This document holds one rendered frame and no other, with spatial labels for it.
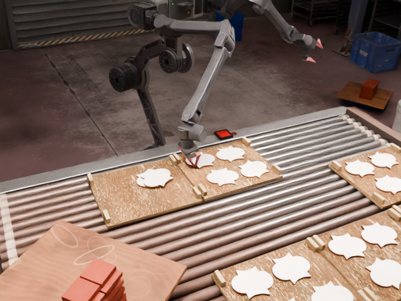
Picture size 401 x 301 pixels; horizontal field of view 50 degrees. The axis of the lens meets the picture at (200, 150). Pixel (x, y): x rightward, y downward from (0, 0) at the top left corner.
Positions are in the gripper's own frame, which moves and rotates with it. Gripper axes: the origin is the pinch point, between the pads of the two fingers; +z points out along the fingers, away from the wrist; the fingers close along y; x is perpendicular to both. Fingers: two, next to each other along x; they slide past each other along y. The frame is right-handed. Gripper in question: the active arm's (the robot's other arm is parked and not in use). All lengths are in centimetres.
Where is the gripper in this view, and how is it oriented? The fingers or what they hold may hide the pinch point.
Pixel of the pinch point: (191, 160)
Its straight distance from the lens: 204.3
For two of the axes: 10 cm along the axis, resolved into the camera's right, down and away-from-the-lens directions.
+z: 1.5, 7.8, 6.0
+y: -4.4, -5.0, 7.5
